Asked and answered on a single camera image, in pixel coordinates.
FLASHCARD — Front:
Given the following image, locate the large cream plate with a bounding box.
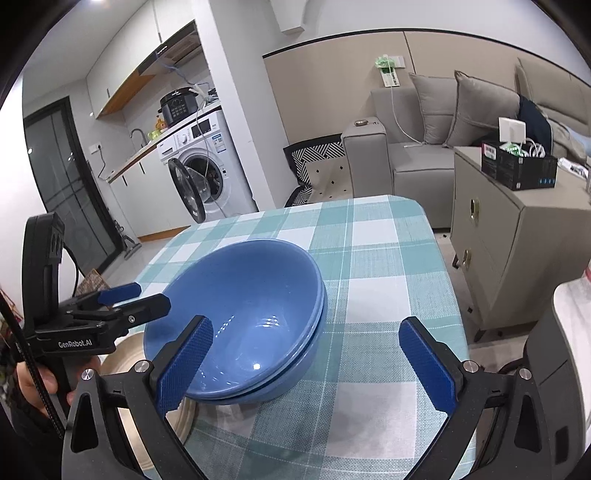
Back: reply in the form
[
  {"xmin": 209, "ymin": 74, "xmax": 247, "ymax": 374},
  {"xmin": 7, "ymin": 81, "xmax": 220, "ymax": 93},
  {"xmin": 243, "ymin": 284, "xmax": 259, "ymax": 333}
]
[{"xmin": 100, "ymin": 332, "xmax": 197, "ymax": 479}]

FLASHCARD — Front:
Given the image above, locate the blue bowl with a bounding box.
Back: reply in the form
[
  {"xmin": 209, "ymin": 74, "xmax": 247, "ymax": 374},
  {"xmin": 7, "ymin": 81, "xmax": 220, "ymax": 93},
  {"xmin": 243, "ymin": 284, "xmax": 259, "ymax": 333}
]
[
  {"xmin": 143, "ymin": 239, "xmax": 325, "ymax": 401},
  {"xmin": 197, "ymin": 292, "xmax": 329, "ymax": 405}
]

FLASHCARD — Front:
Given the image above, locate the white kitchen counter cabinet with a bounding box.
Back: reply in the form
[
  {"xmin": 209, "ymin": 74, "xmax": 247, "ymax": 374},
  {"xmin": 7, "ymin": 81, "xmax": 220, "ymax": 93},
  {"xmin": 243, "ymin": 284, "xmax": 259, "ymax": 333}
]
[{"xmin": 107, "ymin": 101, "xmax": 221, "ymax": 241}]

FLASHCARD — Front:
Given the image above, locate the kitchen faucet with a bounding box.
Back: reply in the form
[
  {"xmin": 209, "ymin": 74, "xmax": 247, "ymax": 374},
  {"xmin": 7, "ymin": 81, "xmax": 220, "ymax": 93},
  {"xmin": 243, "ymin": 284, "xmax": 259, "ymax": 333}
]
[{"xmin": 129, "ymin": 128, "xmax": 148, "ymax": 150}]

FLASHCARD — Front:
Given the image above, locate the person's left hand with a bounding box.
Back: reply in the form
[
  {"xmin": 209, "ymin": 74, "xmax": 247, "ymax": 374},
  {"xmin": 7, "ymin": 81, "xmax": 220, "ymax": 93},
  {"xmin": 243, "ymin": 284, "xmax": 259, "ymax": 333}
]
[{"xmin": 18, "ymin": 357, "xmax": 100, "ymax": 418}]

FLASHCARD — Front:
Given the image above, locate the vacuum mop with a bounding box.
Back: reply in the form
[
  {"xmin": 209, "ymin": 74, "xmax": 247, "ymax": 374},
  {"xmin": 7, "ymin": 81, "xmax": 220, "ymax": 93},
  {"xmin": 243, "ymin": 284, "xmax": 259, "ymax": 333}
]
[{"xmin": 114, "ymin": 220, "xmax": 141, "ymax": 260}]

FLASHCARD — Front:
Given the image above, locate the black glass door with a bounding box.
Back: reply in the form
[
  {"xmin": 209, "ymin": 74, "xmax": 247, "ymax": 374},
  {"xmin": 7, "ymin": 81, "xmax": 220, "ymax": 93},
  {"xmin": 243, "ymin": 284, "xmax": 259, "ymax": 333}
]
[{"xmin": 23, "ymin": 98, "xmax": 122, "ymax": 274}]

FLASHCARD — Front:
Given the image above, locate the teal checkered tablecloth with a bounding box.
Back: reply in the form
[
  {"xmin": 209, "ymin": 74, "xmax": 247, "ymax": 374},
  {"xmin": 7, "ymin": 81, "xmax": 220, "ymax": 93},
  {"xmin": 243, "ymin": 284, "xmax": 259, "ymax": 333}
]
[{"xmin": 124, "ymin": 195, "xmax": 468, "ymax": 479}]

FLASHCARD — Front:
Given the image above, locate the white washing machine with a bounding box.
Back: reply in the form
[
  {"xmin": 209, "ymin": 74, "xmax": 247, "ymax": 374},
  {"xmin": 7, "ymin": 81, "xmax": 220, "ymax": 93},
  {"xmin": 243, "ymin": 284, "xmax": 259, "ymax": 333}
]
[{"xmin": 156, "ymin": 109, "xmax": 257, "ymax": 223}]

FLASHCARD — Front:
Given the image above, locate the grey bedside cabinet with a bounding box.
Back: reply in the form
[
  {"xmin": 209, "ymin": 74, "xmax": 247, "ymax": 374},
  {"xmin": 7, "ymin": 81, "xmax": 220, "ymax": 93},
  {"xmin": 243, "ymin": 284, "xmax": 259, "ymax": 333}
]
[{"xmin": 451, "ymin": 147, "xmax": 590, "ymax": 336}]

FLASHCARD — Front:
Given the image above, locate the black pressure cooker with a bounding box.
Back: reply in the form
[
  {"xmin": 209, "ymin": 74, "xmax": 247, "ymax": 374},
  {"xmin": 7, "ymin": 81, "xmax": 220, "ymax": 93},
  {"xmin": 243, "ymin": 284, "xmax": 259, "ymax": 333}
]
[{"xmin": 159, "ymin": 87, "xmax": 198, "ymax": 128}]

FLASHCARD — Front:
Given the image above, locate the patterned floor cushion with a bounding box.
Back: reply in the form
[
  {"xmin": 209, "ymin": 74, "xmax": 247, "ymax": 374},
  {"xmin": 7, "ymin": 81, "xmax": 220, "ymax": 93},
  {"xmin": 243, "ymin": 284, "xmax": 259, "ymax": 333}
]
[{"xmin": 283, "ymin": 134, "xmax": 353, "ymax": 207}]

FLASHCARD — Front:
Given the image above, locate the range hood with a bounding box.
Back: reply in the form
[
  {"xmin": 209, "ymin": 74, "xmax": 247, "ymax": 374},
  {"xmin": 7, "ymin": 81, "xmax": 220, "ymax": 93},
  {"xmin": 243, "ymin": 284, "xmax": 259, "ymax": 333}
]
[{"xmin": 137, "ymin": 21, "xmax": 202, "ymax": 76}]

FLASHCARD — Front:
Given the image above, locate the black box on cabinet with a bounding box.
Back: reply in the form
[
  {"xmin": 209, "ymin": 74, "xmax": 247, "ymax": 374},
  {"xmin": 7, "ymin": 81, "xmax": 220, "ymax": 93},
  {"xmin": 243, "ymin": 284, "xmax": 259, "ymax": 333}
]
[{"xmin": 481, "ymin": 141, "xmax": 558, "ymax": 191}]

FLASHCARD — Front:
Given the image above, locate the grey sofa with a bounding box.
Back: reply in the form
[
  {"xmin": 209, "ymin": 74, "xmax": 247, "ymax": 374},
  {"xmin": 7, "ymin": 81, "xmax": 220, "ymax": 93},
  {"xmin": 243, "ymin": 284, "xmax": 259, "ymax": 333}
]
[{"xmin": 342, "ymin": 59, "xmax": 590, "ymax": 229}]

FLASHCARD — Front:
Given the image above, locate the grey cushion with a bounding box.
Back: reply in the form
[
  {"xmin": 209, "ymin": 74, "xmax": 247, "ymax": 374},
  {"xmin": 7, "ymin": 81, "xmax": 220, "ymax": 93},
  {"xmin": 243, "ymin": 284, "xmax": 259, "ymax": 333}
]
[
  {"xmin": 410, "ymin": 74, "xmax": 457, "ymax": 145},
  {"xmin": 445, "ymin": 70, "xmax": 520, "ymax": 147}
]

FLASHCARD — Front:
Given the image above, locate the white power strip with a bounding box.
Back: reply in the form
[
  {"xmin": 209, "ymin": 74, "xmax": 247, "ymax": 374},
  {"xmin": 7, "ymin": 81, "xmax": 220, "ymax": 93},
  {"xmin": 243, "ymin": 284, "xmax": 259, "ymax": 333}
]
[{"xmin": 375, "ymin": 54, "xmax": 401, "ymax": 88}]

